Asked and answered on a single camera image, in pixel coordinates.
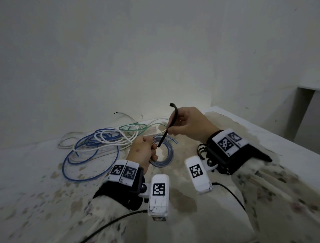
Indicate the person's left hand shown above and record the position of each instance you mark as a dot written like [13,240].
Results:
[141,151]

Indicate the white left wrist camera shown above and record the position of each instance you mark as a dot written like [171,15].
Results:
[158,207]

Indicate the black right wristband with markers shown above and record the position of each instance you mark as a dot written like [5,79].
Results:
[250,157]

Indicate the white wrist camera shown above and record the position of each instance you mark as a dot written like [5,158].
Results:
[200,185]
[158,207]

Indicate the person's right forearm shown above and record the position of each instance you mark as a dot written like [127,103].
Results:
[282,200]

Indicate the black camera lead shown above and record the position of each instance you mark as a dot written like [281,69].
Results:
[230,187]
[132,213]

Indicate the black left wristband with markers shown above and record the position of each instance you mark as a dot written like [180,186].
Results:
[117,197]

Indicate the black wristband with markers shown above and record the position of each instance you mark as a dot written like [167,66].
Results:
[117,197]
[250,157]

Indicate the black left camera lead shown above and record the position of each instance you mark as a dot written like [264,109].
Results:
[132,213]

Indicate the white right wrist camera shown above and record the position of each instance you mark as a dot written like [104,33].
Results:
[200,185]

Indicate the black right camera lead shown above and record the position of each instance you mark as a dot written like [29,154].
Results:
[230,187]

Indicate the person's left forearm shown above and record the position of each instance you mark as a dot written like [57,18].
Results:
[105,222]

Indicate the person's right hand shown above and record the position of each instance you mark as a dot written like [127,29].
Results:
[195,124]

